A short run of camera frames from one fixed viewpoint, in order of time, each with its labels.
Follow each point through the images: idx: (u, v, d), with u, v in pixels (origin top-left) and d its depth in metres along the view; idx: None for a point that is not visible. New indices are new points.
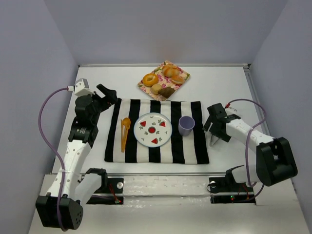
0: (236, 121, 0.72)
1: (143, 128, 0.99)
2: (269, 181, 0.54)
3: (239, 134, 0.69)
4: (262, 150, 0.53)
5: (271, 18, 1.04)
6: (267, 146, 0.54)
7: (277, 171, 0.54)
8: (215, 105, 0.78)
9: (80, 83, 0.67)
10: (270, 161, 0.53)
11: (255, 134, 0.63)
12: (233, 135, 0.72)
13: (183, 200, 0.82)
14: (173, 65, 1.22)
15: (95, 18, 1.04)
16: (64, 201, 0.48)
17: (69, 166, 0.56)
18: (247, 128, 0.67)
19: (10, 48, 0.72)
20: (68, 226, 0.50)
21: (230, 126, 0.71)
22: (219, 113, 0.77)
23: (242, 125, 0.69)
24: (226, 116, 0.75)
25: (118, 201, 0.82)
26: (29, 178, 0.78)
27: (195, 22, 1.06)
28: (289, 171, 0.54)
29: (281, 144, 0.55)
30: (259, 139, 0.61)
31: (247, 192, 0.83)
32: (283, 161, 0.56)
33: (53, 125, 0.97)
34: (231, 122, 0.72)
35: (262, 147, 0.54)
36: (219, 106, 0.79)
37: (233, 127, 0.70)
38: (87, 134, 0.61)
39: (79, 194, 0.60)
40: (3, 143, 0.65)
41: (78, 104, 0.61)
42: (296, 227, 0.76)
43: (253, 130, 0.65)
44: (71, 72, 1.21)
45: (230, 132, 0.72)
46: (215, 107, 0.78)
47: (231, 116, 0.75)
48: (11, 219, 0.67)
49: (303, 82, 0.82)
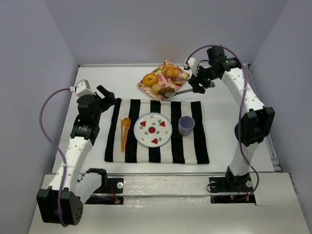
0: (236, 72, 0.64)
1: (143, 128, 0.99)
2: (244, 137, 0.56)
3: (233, 88, 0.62)
4: (249, 117, 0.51)
5: (270, 18, 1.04)
6: (255, 114, 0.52)
7: (254, 131, 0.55)
8: (216, 46, 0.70)
9: (82, 84, 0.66)
10: (252, 126, 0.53)
11: (249, 96, 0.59)
12: (227, 86, 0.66)
13: (183, 200, 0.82)
14: (173, 65, 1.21)
15: (95, 18, 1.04)
16: (65, 194, 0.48)
17: (71, 162, 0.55)
18: (243, 86, 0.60)
19: (11, 48, 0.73)
20: (68, 222, 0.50)
21: (227, 75, 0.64)
22: (218, 56, 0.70)
23: (240, 79, 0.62)
24: (227, 61, 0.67)
25: (118, 201, 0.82)
26: (29, 177, 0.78)
27: (195, 22, 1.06)
28: (262, 134, 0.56)
29: (266, 113, 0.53)
30: (250, 104, 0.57)
31: (247, 192, 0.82)
32: (261, 125, 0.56)
33: (53, 124, 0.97)
34: (230, 71, 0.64)
35: (249, 113, 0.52)
36: (220, 49, 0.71)
37: (230, 80, 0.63)
38: (89, 132, 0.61)
39: (79, 190, 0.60)
40: (3, 143, 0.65)
41: (81, 101, 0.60)
42: (296, 227, 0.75)
43: (248, 90, 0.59)
44: (71, 72, 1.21)
45: (225, 81, 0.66)
46: (214, 51, 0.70)
47: (232, 62, 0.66)
48: (11, 219, 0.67)
49: (302, 81, 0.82)
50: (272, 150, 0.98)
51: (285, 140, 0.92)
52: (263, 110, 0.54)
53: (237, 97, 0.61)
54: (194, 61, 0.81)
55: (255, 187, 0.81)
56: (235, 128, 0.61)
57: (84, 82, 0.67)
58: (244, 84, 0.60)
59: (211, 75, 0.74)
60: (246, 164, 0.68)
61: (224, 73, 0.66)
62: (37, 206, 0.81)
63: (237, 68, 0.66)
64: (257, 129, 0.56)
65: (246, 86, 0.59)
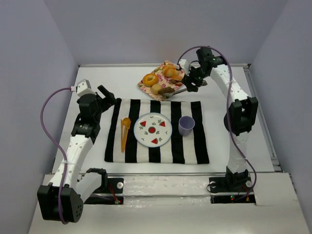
0: (222, 68, 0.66)
1: (143, 128, 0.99)
2: (233, 127, 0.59)
3: (220, 82, 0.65)
4: (234, 107, 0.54)
5: (270, 18, 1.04)
6: (239, 104, 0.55)
7: (241, 120, 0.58)
8: (204, 47, 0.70)
9: (82, 84, 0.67)
10: (238, 115, 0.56)
11: (234, 88, 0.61)
12: (215, 81, 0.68)
13: (183, 200, 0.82)
14: (173, 65, 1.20)
15: (95, 18, 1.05)
16: (66, 190, 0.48)
17: (71, 159, 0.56)
18: (229, 79, 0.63)
19: (10, 48, 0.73)
20: (68, 219, 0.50)
21: (214, 71, 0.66)
22: (206, 55, 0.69)
23: (226, 74, 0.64)
24: (214, 58, 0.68)
25: (118, 201, 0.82)
26: (29, 177, 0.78)
27: (195, 22, 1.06)
28: (249, 123, 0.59)
29: (251, 103, 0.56)
30: (235, 95, 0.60)
31: (247, 192, 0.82)
32: (247, 114, 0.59)
33: (53, 124, 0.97)
34: (217, 67, 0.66)
35: (234, 104, 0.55)
36: (208, 49, 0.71)
37: (217, 75, 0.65)
38: (89, 130, 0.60)
39: (79, 189, 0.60)
40: (4, 143, 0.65)
41: (82, 100, 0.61)
42: (296, 227, 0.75)
43: (233, 83, 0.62)
44: (71, 72, 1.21)
45: (213, 76, 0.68)
46: (202, 51, 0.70)
47: (219, 59, 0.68)
48: (11, 218, 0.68)
49: (303, 81, 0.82)
50: (272, 150, 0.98)
51: (286, 140, 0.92)
52: (248, 101, 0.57)
53: (224, 90, 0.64)
54: (185, 62, 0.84)
55: (254, 185, 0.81)
56: (224, 119, 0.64)
57: (85, 82, 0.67)
58: (229, 78, 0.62)
59: (201, 74, 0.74)
60: (242, 157, 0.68)
61: (211, 69, 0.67)
62: (36, 206, 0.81)
63: (224, 64, 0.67)
64: (244, 118, 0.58)
65: (232, 79, 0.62)
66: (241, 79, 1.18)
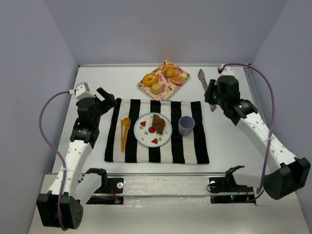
0: (254, 118, 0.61)
1: (143, 128, 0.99)
2: (277, 193, 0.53)
3: (255, 136, 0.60)
4: (283, 174, 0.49)
5: (270, 18, 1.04)
6: (287, 170, 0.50)
7: (287, 187, 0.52)
8: (230, 83, 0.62)
9: (81, 87, 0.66)
10: (286, 183, 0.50)
11: (276, 146, 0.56)
12: (244, 131, 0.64)
13: (183, 200, 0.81)
14: (173, 65, 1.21)
15: (95, 18, 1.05)
16: (65, 199, 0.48)
17: (71, 165, 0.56)
18: (267, 135, 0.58)
19: (10, 48, 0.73)
20: (68, 225, 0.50)
21: (245, 123, 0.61)
22: (232, 94, 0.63)
23: (260, 126, 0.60)
24: (241, 105, 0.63)
25: (118, 201, 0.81)
26: (29, 178, 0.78)
27: (195, 22, 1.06)
28: (298, 186, 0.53)
29: (301, 166, 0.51)
30: (279, 158, 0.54)
31: (247, 192, 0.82)
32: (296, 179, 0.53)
33: (53, 125, 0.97)
34: (247, 118, 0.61)
35: (282, 170, 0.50)
36: (234, 84, 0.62)
37: (249, 127, 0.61)
38: (88, 135, 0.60)
39: (79, 193, 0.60)
40: (3, 143, 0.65)
41: (81, 104, 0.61)
42: (296, 227, 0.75)
43: (273, 140, 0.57)
44: (71, 72, 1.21)
45: (243, 126, 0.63)
46: (227, 88, 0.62)
47: (246, 106, 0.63)
48: (11, 220, 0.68)
49: (303, 81, 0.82)
50: None
51: (286, 140, 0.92)
52: (296, 163, 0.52)
53: (261, 146, 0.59)
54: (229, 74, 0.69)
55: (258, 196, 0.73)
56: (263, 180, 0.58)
57: (84, 85, 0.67)
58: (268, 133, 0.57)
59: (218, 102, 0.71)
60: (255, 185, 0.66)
61: (239, 119, 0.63)
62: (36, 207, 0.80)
63: (253, 112, 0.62)
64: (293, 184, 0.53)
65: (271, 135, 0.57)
66: (242, 78, 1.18)
